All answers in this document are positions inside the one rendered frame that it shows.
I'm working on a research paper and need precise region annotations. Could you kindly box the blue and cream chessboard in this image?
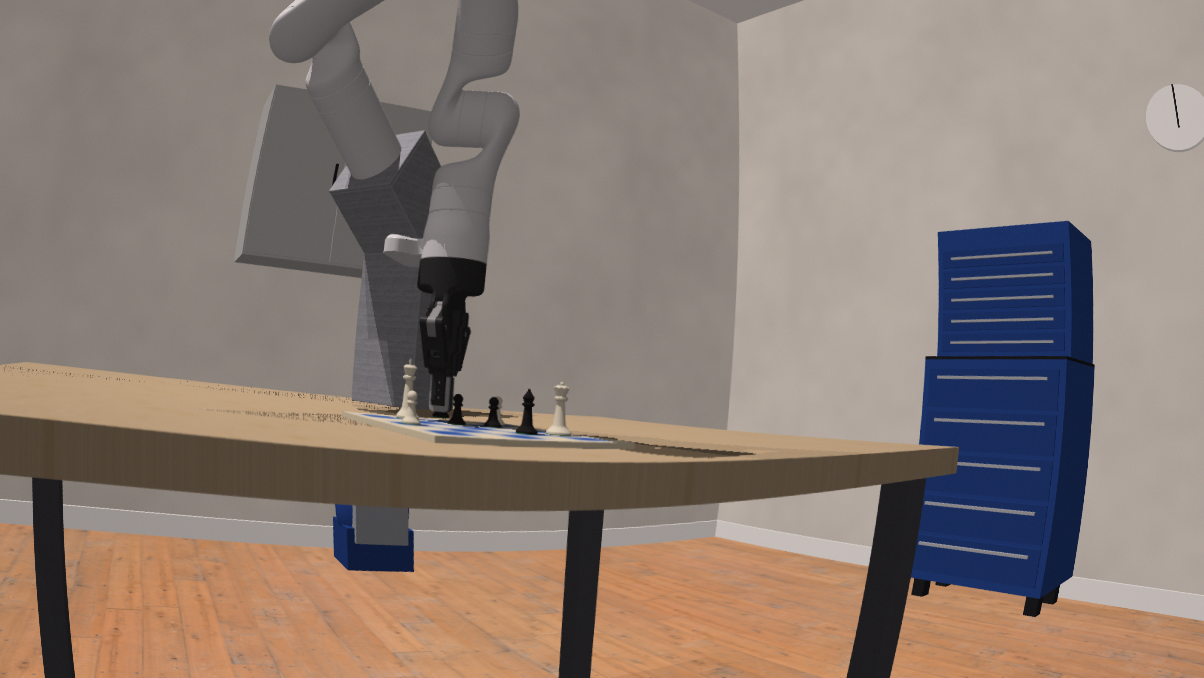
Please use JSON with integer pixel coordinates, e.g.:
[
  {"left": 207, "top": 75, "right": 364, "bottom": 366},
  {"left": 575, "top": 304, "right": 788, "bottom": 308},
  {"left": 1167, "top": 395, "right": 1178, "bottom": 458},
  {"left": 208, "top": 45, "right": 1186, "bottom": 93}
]
[{"left": 342, "top": 411, "right": 635, "bottom": 449}]

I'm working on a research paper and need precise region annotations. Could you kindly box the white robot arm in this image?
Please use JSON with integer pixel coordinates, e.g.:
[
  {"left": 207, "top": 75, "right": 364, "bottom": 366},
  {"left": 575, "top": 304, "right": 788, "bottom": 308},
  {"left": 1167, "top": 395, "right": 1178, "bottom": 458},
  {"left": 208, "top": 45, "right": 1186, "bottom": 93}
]
[{"left": 268, "top": 0, "right": 520, "bottom": 267}]

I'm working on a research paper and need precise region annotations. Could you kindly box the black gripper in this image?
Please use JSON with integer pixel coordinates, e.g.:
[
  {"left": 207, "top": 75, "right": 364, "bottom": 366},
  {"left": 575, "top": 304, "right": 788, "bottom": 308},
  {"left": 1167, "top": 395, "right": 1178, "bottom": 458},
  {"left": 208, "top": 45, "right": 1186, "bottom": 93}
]
[{"left": 417, "top": 257, "right": 486, "bottom": 412}]

